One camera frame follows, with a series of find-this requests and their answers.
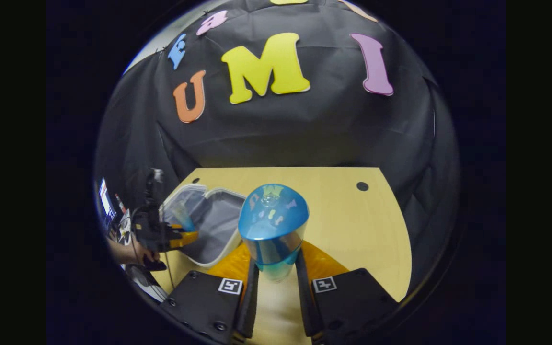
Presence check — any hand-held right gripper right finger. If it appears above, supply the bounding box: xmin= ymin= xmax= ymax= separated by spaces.
xmin=296 ymin=240 xmax=399 ymax=345

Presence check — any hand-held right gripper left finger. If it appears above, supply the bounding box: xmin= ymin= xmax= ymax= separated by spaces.
xmin=161 ymin=242 xmax=261 ymax=345

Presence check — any blue and white tube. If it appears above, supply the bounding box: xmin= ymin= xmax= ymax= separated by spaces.
xmin=174 ymin=201 xmax=196 ymax=232

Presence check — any white suitcase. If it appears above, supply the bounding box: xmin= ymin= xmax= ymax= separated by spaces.
xmin=160 ymin=184 xmax=248 ymax=267

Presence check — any blue clear bottle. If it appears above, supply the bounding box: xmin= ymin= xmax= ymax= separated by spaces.
xmin=238 ymin=184 xmax=309 ymax=282

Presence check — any computer monitor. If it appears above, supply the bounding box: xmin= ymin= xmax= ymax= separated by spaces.
xmin=98 ymin=177 xmax=116 ymax=231

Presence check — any black backdrop cloth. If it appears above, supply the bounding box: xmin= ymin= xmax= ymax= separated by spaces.
xmin=95 ymin=0 xmax=461 ymax=293

